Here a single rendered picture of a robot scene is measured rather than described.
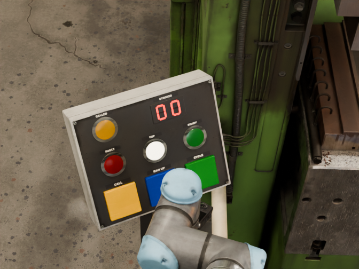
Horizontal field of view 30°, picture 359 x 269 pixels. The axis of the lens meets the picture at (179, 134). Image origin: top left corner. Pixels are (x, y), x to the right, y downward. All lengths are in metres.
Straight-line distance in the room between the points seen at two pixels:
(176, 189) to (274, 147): 0.83
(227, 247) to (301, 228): 0.84
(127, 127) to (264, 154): 0.65
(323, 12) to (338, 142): 0.48
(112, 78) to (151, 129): 1.71
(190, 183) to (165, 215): 0.07
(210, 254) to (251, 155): 0.88
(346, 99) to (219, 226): 0.50
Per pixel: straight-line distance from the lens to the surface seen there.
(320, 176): 1.79
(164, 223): 1.20
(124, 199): 1.53
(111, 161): 1.50
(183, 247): 1.18
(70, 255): 2.64
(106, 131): 1.47
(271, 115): 1.89
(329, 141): 1.77
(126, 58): 3.29
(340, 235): 2.05
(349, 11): 1.47
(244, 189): 2.17
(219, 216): 1.96
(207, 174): 1.59
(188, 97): 1.52
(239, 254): 1.17
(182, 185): 1.22
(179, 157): 1.55
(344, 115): 1.79
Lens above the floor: 2.29
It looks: 51 degrees down
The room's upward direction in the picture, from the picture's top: 2 degrees clockwise
